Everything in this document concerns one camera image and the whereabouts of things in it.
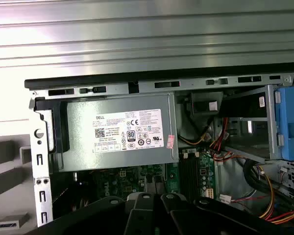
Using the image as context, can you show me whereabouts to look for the blue plastic drive latch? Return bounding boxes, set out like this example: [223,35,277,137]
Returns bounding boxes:
[273,86,294,162]

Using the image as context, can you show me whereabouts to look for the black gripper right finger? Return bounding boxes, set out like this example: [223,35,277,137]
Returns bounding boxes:
[161,192,294,235]

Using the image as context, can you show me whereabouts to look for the silver optical drive cage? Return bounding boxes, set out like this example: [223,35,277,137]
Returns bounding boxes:
[222,84,285,164]

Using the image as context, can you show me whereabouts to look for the orange red power wires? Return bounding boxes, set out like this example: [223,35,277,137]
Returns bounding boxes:
[209,117,294,226]

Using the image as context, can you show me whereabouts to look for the grey power supply unit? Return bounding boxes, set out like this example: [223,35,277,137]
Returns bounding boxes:
[58,92,179,173]

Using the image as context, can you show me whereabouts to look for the black plastic PSU bracket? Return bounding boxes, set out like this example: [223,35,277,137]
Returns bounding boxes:
[34,97,71,154]

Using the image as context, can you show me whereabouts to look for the black wire bundle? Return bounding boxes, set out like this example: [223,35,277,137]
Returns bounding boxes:
[242,158,294,198]

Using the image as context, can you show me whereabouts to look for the black open PC case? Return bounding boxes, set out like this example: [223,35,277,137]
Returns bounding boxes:
[24,62,294,235]

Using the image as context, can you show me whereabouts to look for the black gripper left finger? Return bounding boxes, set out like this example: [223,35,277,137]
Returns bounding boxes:
[24,192,164,235]

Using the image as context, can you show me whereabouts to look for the black RAM slot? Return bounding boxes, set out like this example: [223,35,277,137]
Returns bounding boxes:
[182,153,188,196]
[190,153,195,198]
[186,153,191,197]
[194,152,199,200]

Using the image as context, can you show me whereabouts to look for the green motherboard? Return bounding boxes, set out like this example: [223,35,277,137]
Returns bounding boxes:
[74,146,218,204]

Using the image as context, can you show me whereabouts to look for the yellow black power wires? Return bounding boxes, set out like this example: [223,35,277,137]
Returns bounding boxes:
[178,119,211,147]

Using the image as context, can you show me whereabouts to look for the grey parts rack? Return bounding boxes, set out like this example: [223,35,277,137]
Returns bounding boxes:
[0,119,38,231]

